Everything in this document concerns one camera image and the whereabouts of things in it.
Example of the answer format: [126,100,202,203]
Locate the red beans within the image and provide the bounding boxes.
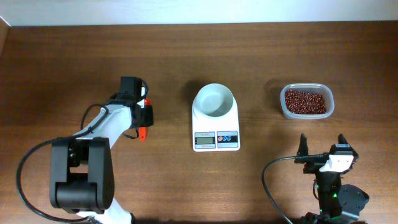
[284,90,326,114]

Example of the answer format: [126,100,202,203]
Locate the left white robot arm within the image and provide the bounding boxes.
[50,77,154,223]

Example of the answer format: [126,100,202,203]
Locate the white digital kitchen scale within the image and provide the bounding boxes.
[192,97,241,152]

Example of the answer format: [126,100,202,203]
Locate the orange measuring scoop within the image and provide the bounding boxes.
[139,98,151,142]

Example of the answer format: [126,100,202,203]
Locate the white round bowl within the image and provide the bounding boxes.
[193,83,234,118]

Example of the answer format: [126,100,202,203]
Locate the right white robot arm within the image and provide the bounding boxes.
[294,134,369,223]

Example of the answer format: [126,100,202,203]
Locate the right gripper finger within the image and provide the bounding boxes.
[297,133,308,157]
[329,134,359,162]

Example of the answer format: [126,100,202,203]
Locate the clear plastic container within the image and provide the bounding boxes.
[280,83,335,119]

